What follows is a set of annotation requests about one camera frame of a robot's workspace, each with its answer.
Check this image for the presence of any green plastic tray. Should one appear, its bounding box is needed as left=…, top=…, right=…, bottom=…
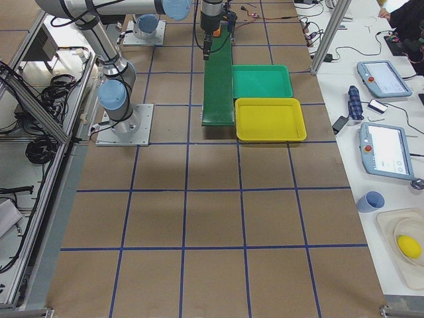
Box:
left=233, top=64, right=293, bottom=99

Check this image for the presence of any teach pendant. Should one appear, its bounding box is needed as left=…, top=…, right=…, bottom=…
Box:
left=359, top=123, right=415, bottom=181
left=356, top=60, right=412, bottom=98

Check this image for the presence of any blue plaid folded umbrella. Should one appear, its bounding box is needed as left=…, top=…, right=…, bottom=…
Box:
left=348, top=85, right=364, bottom=121

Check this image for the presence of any teach pendant near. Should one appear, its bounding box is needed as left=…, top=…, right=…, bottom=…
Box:
left=359, top=123, right=415, bottom=181

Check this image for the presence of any yellow lemon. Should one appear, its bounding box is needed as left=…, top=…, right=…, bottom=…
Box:
left=397, top=235, right=422, bottom=259

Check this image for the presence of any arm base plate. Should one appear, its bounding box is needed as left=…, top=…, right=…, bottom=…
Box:
left=123, top=21, right=166, bottom=46
left=95, top=103, right=154, bottom=146

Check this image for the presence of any yellow plastic tray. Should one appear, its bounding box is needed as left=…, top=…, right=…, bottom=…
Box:
left=235, top=97, right=307, bottom=142

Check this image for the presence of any teach pendant far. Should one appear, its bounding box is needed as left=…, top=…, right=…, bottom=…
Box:
left=356, top=60, right=412, bottom=98

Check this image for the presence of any green conveyor belt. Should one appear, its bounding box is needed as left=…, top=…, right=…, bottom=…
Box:
left=202, top=23, right=235, bottom=127

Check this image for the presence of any plain orange cylinder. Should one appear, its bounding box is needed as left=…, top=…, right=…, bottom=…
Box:
left=213, top=28, right=221, bottom=37

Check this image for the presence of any aluminium frame post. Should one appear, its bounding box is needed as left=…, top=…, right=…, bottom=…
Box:
left=310, top=0, right=351, bottom=75

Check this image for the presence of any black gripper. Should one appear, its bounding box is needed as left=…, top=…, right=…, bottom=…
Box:
left=200, top=10, right=221, bottom=60

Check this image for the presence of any black power adapter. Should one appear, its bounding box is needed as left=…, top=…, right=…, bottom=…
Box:
left=332, top=115, right=349, bottom=135

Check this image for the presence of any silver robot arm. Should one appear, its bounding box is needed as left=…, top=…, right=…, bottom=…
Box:
left=132, top=14, right=159, bottom=39
left=36, top=1, right=192, bottom=136

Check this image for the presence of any blue plastic cup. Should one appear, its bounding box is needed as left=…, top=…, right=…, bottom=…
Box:
left=356, top=191, right=385, bottom=213

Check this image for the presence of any red black power cable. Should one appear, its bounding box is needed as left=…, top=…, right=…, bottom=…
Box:
left=237, top=3, right=302, bottom=27

